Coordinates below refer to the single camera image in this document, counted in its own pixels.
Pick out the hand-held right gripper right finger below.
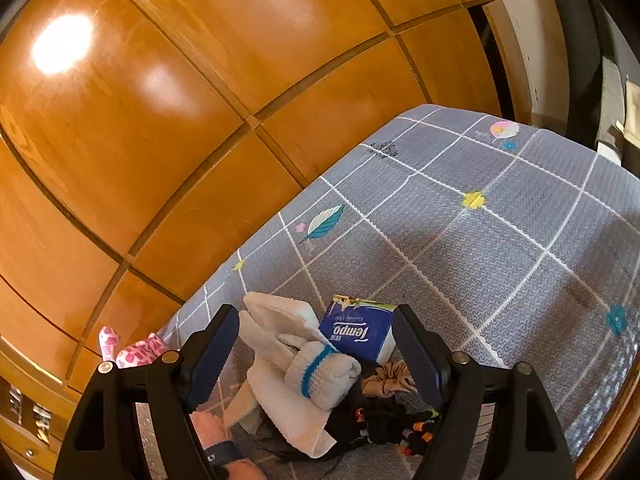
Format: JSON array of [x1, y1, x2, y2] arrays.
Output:
[[392, 304, 576, 480]]

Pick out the brown stocking sock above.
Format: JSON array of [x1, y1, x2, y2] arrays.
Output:
[[361, 362, 418, 400]]

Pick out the pink spotted plush toy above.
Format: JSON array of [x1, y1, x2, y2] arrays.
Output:
[[98, 326, 168, 368]]

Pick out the blue wristband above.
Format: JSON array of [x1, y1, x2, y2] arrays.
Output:
[[207, 441, 243, 468]]

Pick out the blue tissue pack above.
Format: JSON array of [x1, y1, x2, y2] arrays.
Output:
[[318, 296, 398, 363]]

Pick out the black socks with coloured dots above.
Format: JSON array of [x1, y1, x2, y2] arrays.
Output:
[[270, 360, 446, 480]]

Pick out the wooden panelled headboard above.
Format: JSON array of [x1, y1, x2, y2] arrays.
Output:
[[0, 0, 533, 396]]

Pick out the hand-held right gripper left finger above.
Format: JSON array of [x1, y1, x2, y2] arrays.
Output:
[[52, 304, 241, 480]]

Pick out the grey checked printed bedsheet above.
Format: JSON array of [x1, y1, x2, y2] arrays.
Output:
[[135, 104, 640, 480]]

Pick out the white sock with blue stripe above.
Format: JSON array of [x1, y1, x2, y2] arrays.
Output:
[[285, 340, 362, 411]]

